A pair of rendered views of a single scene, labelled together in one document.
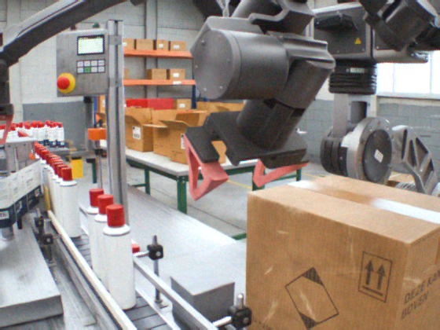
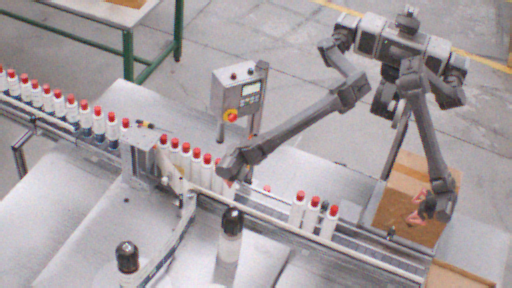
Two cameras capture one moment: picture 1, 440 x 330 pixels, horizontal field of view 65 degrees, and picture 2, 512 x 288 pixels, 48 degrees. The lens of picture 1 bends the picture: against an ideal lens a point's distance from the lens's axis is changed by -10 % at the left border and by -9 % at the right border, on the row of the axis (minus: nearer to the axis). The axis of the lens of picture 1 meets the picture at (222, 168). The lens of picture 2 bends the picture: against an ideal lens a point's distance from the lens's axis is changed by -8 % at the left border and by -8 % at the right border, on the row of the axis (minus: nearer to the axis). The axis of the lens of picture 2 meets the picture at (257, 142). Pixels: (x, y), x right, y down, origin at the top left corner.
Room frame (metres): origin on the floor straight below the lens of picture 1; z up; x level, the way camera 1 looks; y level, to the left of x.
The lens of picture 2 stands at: (-0.36, 1.39, 2.91)
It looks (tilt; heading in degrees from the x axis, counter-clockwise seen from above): 45 degrees down; 323
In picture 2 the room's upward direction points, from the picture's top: 9 degrees clockwise
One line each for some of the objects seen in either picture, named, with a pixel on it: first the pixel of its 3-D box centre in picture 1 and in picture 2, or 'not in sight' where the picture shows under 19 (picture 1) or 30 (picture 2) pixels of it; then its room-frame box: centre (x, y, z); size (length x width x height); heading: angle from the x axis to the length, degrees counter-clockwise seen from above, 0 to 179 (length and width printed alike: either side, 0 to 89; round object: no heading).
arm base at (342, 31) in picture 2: not in sight; (340, 40); (1.15, -0.11, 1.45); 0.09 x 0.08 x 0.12; 36
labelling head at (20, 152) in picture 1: (24, 174); (142, 158); (1.27, 0.72, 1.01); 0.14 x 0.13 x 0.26; 34
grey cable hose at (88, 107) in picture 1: (89, 130); (221, 122); (1.16, 0.42, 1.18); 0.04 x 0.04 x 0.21
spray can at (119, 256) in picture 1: (119, 258); (329, 223); (0.66, 0.20, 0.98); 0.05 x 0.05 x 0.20
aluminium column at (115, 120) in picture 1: (115, 136); (253, 129); (1.09, 0.31, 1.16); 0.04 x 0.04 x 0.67; 34
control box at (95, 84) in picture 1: (87, 64); (236, 92); (1.11, 0.40, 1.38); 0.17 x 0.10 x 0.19; 89
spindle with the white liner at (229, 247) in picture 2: not in sight; (230, 236); (0.75, 0.59, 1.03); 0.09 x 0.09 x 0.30
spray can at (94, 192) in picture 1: (100, 234); (297, 209); (0.78, 0.27, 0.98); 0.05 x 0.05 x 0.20
